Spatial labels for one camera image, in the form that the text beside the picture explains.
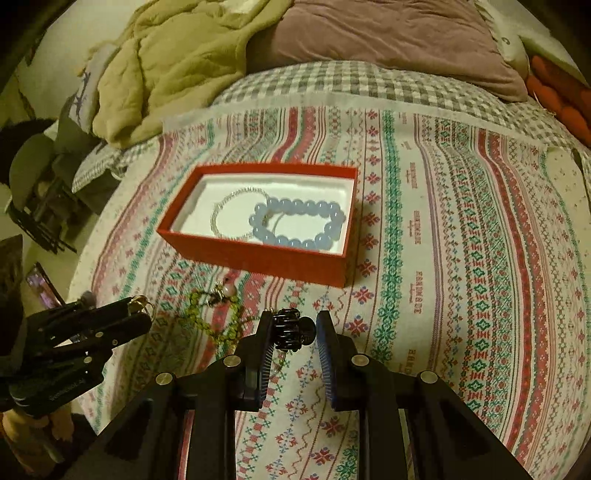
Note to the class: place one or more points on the gold pendant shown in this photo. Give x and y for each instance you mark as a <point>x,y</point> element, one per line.
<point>138,305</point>

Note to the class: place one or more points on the grey checked bedsheet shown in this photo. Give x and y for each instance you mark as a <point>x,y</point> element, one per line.
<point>323,78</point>

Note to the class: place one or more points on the pink bead pendant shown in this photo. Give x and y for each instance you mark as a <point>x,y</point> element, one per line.
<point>229,290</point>

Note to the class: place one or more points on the red jewelry box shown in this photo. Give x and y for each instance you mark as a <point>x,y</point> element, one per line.
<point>258,258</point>

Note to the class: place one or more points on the person's left hand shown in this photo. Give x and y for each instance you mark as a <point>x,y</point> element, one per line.
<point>57,427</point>

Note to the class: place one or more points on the white plush toy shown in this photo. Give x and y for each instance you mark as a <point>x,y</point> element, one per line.
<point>505,41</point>

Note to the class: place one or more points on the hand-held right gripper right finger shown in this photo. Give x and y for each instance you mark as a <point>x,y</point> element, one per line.
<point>326,369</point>

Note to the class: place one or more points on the black folding rack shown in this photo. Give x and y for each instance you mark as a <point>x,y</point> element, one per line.
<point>41,221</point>

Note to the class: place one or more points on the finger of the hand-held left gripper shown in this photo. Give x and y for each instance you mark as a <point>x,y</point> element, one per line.
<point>78,359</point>
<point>101,323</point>

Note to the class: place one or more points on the white floral cloth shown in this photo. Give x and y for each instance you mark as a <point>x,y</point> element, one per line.
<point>570,194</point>

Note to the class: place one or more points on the yellow-green fleece blanket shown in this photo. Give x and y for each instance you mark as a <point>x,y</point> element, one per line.
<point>175,60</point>

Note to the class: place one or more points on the striped patterned blanket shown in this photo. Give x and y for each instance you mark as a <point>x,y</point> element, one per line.
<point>461,230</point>

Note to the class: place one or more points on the orange plush toy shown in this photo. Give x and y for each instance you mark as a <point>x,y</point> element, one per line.
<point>554,92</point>

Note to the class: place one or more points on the lavender printed cloth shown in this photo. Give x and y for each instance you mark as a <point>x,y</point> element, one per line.
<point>85,92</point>

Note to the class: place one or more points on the mauve pillow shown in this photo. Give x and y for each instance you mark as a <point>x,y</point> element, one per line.
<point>392,41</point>

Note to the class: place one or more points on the white pillow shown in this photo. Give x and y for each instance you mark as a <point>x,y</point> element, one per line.
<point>549,46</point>

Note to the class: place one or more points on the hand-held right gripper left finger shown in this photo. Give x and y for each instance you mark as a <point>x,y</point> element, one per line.
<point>262,364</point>

